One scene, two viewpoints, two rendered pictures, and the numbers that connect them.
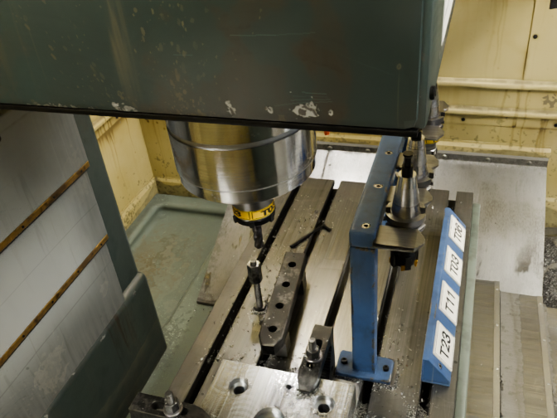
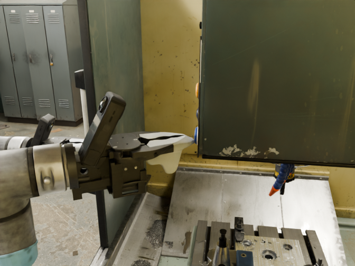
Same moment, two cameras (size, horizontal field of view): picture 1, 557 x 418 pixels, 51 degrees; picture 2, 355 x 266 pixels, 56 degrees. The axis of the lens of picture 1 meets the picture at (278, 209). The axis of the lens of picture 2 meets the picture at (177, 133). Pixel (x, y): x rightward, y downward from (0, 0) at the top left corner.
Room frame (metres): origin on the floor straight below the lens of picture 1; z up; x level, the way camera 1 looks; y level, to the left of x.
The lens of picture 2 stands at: (1.30, -0.43, 1.78)
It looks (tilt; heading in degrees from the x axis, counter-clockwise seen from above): 20 degrees down; 167
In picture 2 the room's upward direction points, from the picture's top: straight up
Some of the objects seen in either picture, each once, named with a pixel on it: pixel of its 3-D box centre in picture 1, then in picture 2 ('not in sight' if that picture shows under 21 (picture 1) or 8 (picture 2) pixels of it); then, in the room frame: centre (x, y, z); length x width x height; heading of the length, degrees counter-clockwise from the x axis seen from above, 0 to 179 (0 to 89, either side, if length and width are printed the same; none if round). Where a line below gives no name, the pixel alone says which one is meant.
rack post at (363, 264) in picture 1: (364, 311); not in sight; (0.69, -0.12, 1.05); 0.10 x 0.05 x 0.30; 69
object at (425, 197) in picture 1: (409, 196); not in sight; (0.77, -0.21, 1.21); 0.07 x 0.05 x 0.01; 69
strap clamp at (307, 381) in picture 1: (315, 366); not in sight; (0.65, -0.03, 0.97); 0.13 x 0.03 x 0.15; 159
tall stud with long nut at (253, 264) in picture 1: (256, 284); not in sight; (0.88, 0.06, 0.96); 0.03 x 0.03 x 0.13
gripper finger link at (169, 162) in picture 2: not in sight; (171, 157); (0.80, -0.32, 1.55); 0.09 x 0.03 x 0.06; 99
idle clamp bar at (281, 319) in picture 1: (284, 306); not in sight; (0.84, 0.01, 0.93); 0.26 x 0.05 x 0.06; 164
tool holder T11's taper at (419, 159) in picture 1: (415, 155); not in sight; (0.83, -0.23, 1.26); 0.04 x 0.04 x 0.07
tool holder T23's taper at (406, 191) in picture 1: (406, 192); (221, 256); (0.72, -0.19, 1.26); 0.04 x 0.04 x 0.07
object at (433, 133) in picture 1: (424, 132); not in sight; (0.98, -0.30, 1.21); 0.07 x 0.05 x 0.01; 69
